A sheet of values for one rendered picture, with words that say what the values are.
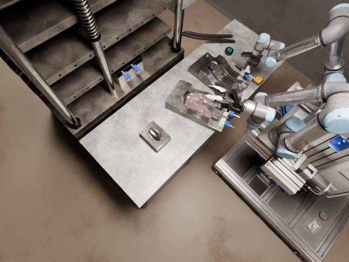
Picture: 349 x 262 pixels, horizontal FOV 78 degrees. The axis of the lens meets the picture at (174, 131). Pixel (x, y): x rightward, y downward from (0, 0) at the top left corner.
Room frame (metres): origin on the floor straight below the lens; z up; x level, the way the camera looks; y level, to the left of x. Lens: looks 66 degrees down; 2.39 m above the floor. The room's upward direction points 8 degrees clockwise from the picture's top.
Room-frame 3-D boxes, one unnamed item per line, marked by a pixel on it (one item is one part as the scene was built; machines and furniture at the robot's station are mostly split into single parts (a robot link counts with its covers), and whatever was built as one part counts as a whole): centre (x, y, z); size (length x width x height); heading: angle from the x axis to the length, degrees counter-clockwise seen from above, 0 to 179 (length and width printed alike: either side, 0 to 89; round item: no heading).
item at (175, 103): (0.94, -0.18, 0.86); 0.50 x 0.26 x 0.11; 70
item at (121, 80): (1.33, 0.64, 0.87); 0.50 x 0.27 x 0.17; 53
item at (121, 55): (1.36, 0.77, 1.02); 1.10 x 0.74 x 0.05; 143
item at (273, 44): (1.27, -0.65, 1.25); 0.11 x 0.11 x 0.08; 74
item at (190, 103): (0.94, -0.19, 0.90); 0.26 x 0.18 x 0.08; 70
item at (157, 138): (0.62, 0.14, 0.84); 0.20 x 0.15 x 0.07; 53
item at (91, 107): (1.33, 0.73, 0.76); 1.30 x 0.84 x 0.06; 143
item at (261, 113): (0.59, -0.44, 1.43); 0.11 x 0.08 x 0.09; 75
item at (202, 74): (1.27, -0.33, 0.87); 0.50 x 0.26 x 0.14; 53
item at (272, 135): (0.65, -0.73, 1.09); 0.15 x 0.15 x 0.10
